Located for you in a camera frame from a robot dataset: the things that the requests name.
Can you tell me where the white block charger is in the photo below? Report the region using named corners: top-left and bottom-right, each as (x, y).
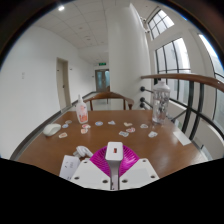
top-left (105, 141), bottom-right (124, 191)

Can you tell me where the wooden-topped black metal railing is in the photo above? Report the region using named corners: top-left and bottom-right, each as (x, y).
top-left (139, 73), bottom-right (224, 158)

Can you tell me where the tall black-framed window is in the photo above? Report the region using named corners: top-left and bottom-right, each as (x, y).
top-left (155, 37), bottom-right (192, 106)

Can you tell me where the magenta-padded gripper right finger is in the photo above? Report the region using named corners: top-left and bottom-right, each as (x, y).
top-left (117, 145), bottom-right (160, 191)

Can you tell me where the small high window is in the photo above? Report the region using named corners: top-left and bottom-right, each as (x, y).
top-left (147, 9), bottom-right (175, 40)

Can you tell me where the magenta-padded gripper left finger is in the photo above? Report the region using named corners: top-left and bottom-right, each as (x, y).
top-left (70, 145), bottom-right (112, 191)

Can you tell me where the glazed double door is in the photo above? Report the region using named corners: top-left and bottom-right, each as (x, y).
top-left (94, 68), bottom-right (111, 93)

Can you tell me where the beige side door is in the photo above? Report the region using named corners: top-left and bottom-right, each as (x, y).
top-left (55, 57), bottom-right (72, 111)

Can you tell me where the wooden chair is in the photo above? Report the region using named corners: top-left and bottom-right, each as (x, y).
top-left (83, 91), bottom-right (135, 112)

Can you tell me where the white computer mouse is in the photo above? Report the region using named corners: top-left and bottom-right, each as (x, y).
top-left (42, 123), bottom-right (62, 137)

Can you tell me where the white squeeze bottle orange label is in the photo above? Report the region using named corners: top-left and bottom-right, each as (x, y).
top-left (75, 94), bottom-right (89, 125)

